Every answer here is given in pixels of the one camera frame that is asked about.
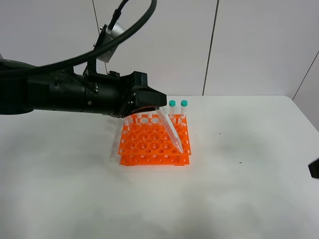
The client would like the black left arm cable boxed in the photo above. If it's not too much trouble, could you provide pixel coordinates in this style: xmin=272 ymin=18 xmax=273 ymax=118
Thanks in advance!
xmin=0 ymin=0 xmax=158 ymax=79

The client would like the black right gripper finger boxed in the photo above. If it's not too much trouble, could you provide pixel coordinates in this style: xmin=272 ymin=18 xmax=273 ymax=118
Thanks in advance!
xmin=308 ymin=159 xmax=319 ymax=178

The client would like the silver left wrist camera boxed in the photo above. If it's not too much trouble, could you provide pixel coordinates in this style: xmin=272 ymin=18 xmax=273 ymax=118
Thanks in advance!
xmin=93 ymin=22 xmax=125 ymax=63

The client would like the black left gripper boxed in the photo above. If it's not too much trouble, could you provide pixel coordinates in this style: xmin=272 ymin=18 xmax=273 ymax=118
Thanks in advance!
xmin=82 ymin=71 xmax=167 ymax=118

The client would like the orange test tube rack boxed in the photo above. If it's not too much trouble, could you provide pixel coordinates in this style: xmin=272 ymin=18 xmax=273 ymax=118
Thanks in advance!
xmin=118 ymin=114 xmax=191 ymax=166

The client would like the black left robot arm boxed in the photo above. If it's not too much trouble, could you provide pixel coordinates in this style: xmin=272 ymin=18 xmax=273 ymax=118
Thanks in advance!
xmin=0 ymin=61 xmax=167 ymax=118

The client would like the teal-capped test tube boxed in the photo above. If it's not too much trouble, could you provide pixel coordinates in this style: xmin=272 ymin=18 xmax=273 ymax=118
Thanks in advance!
xmin=156 ymin=107 xmax=183 ymax=153

